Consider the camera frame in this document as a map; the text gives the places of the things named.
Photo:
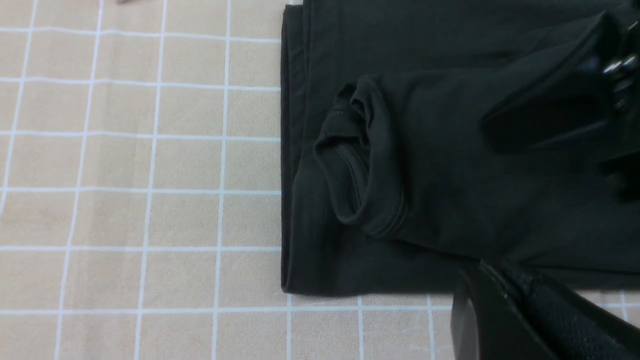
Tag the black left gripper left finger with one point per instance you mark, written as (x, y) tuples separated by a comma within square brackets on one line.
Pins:
[(505, 312)]

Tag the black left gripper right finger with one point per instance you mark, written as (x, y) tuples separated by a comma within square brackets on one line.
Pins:
[(563, 123)]

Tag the dark gray long-sleeved shirt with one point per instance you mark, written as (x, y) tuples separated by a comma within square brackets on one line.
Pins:
[(381, 153)]

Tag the checkered beige tablecloth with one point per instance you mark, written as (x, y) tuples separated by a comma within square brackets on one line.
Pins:
[(140, 194)]

